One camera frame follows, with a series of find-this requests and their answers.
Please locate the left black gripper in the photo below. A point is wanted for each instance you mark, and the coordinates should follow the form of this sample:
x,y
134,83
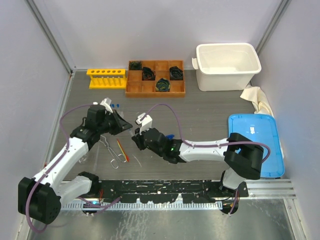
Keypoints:
x,y
121,125

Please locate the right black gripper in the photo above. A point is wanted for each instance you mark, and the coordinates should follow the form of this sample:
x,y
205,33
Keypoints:
x,y
138,138

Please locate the yellow test tube rack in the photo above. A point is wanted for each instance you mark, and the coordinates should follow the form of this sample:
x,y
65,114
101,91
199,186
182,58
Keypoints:
x,y
107,78

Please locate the clear glass flask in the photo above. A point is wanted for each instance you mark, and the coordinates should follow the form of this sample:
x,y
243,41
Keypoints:
x,y
83,159

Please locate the white plastic tub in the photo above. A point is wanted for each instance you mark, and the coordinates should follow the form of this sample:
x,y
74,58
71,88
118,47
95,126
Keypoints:
x,y
225,66

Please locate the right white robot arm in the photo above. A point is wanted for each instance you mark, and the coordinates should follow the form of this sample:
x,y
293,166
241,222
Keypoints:
x,y
243,157

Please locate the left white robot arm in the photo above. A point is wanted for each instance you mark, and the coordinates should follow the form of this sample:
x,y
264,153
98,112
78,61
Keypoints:
x,y
42,196

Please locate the clear well plate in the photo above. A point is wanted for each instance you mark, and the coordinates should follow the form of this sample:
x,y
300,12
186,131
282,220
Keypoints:
x,y
120,113

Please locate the red yellow stick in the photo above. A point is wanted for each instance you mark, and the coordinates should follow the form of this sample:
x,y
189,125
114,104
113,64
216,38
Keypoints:
x,y
122,151

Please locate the metal test tube holder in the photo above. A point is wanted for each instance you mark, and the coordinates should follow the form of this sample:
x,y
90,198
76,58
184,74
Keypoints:
x,y
116,159

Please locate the wooden compartment tray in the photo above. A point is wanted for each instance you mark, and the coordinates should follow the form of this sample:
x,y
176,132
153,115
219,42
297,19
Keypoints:
x,y
138,88

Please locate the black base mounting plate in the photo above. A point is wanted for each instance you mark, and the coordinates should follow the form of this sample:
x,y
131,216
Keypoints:
x,y
161,191

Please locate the rolled tie orange pattern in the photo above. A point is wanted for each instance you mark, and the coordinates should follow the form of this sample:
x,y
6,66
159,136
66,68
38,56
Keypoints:
x,y
148,74

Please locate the rolled tie top left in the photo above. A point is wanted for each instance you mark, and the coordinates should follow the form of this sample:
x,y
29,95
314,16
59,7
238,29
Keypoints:
x,y
135,66

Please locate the rolled tie blue pattern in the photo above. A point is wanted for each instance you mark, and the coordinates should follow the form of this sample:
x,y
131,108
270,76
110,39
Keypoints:
x,y
176,74

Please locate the blue plastic lid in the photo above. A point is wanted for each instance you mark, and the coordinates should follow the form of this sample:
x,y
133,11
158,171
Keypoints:
x,y
261,128

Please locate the cream cloth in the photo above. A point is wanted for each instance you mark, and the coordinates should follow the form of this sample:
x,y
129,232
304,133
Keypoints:
x,y
258,98

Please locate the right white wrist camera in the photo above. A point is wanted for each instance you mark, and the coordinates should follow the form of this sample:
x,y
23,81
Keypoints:
x,y
144,121

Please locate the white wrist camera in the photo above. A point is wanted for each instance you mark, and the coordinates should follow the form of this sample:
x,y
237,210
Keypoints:
x,y
144,121
106,102

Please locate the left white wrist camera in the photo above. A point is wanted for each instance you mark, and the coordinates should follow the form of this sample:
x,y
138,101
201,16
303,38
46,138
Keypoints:
x,y
106,102

